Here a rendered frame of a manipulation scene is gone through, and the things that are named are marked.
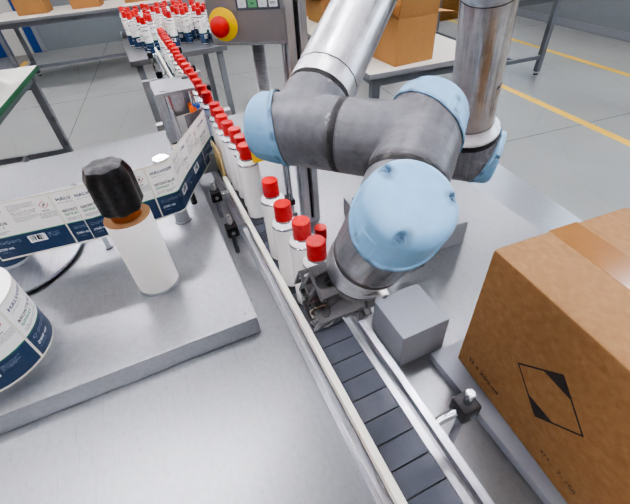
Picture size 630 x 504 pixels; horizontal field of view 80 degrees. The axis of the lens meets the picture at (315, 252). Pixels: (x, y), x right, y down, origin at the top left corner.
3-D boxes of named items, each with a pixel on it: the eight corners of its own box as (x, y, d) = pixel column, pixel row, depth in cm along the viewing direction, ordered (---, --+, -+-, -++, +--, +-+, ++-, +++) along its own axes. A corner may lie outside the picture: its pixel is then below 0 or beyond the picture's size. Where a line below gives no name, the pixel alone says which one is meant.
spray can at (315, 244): (304, 314, 76) (294, 236, 62) (328, 305, 77) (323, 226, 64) (315, 333, 72) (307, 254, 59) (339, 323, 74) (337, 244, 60)
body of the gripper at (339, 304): (292, 282, 52) (303, 251, 41) (347, 261, 54) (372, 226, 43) (314, 334, 50) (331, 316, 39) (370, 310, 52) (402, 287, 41)
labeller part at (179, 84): (150, 84, 112) (148, 80, 111) (187, 77, 115) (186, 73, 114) (155, 98, 102) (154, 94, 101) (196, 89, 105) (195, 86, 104)
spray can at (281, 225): (278, 276, 85) (264, 200, 71) (299, 268, 86) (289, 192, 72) (286, 291, 81) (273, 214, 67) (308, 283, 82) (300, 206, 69)
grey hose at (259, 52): (261, 122, 100) (246, 33, 86) (273, 119, 101) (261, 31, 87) (265, 127, 98) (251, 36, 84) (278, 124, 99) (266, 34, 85)
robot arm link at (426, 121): (359, 65, 37) (319, 147, 33) (480, 69, 33) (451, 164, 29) (369, 126, 44) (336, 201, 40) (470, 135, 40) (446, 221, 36)
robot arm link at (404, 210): (479, 171, 28) (453, 269, 25) (420, 230, 39) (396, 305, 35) (383, 130, 28) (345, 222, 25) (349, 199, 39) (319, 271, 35)
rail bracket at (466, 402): (413, 450, 60) (427, 401, 49) (450, 430, 62) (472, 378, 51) (426, 471, 58) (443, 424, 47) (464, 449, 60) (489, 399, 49)
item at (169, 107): (175, 161, 128) (147, 83, 111) (212, 152, 132) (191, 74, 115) (181, 180, 119) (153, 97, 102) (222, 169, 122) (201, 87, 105)
